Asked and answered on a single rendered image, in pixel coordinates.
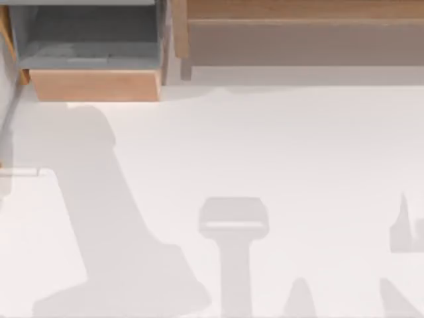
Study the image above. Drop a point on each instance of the pale wooden drawer front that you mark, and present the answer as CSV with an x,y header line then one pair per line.
x,y
94,84

